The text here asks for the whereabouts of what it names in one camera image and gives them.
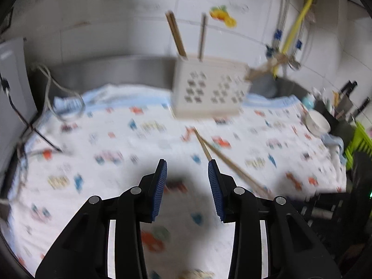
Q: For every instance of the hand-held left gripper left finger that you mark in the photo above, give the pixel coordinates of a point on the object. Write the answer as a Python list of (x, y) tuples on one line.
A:
[(159, 193)]

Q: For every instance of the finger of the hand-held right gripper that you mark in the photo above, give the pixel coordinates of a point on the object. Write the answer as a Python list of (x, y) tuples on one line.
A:
[(322, 207)]

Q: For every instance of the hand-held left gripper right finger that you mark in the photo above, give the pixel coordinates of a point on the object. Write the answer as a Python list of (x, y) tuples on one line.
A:
[(216, 193)]

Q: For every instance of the cream plastic chopstick holder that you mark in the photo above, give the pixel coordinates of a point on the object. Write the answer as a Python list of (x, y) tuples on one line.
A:
[(203, 72)]

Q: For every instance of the light blue towel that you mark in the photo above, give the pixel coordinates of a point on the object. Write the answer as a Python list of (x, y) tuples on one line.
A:
[(334, 145)]

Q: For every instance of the green dish rack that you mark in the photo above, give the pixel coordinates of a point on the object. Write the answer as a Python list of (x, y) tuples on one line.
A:
[(359, 142)]

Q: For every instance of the white printed cloth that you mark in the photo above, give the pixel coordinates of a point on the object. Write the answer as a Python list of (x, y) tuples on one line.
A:
[(101, 139)]

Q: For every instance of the black utensil container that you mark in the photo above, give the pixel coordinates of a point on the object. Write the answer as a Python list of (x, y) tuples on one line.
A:
[(340, 125)]

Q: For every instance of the white ceramic bowl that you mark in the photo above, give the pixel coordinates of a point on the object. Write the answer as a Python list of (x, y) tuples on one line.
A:
[(316, 122)]

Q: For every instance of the blue and white bottle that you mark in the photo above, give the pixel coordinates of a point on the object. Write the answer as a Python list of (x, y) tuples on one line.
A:
[(308, 101)]

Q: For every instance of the stainless steel backsplash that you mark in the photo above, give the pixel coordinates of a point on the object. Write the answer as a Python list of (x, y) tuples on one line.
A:
[(116, 69)]

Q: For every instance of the metal water valve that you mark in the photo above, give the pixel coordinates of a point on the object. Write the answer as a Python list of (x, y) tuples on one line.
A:
[(286, 59)]

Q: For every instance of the grey box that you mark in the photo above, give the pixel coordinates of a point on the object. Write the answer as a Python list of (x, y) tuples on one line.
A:
[(14, 93)]

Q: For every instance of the orange fruit wall sticker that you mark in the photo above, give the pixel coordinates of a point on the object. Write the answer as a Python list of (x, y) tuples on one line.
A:
[(222, 16)]

